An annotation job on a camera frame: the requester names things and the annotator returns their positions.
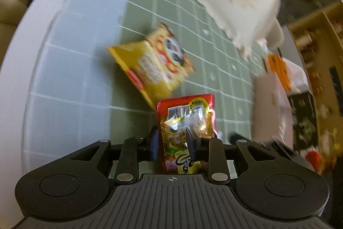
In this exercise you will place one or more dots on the pink cardboard box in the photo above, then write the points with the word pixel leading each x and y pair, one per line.
pixel 272 105

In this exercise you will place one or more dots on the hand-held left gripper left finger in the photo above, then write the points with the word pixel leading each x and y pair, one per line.
pixel 154 145

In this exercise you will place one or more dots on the large red snack packet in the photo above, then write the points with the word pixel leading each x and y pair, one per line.
pixel 185 116

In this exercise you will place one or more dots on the wooden display shelf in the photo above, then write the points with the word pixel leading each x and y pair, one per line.
pixel 321 62

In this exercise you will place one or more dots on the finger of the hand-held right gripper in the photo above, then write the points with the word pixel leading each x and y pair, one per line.
pixel 237 137

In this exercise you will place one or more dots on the yellow panda snack packet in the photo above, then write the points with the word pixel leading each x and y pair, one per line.
pixel 155 65

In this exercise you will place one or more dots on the green checked tablecloth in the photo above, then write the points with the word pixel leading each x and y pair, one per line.
pixel 120 62

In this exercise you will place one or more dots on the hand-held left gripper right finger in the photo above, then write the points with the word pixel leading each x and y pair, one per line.
pixel 191 147

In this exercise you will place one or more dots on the orange tissue pack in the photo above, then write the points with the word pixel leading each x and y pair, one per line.
pixel 284 70

